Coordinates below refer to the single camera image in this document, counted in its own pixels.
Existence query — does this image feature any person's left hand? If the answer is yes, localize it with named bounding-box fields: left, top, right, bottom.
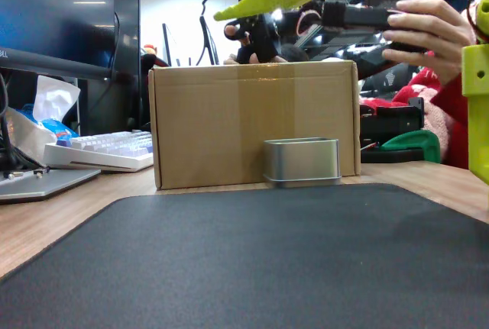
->
left=381, top=0, right=478, bottom=86

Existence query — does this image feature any green table clamp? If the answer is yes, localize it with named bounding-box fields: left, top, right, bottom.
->
left=381, top=129, right=442, bottom=164

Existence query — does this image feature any tissue pack with white tissue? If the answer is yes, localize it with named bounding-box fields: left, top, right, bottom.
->
left=2, top=74, right=82, bottom=166

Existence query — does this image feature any black leader arm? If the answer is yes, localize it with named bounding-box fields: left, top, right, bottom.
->
left=224, top=0, right=429, bottom=65

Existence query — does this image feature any black leader arm base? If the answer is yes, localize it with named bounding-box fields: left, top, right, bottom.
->
left=360, top=95, right=426, bottom=164

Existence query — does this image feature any brown cardboard box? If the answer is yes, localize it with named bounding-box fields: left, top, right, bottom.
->
left=147, top=60, right=362, bottom=191

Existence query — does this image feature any black computer monitor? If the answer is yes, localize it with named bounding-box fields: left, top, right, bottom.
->
left=0, top=0, right=141, bottom=81

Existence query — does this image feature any person's right hand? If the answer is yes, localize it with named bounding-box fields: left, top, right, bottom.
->
left=223, top=23, right=288, bottom=66

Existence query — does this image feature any white mechanical keyboard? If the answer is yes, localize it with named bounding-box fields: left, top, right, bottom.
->
left=42, top=130, right=155, bottom=174

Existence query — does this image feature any black desk mat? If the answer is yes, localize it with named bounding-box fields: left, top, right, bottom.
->
left=0, top=182, right=489, bottom=329

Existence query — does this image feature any silver metal tin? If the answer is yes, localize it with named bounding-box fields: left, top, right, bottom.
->
left=262, top=137, right=343, bottom=189

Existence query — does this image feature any black hanging cable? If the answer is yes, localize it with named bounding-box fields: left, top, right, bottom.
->
left=196, top=0, right=245, bottom=67

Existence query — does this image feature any silver monitor stand base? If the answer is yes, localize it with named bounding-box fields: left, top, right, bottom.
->
left=0, top=167, right=102, bottom=205

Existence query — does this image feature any black cable bundle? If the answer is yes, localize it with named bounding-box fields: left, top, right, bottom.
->
left=0, top=72, right=28, bottom=172

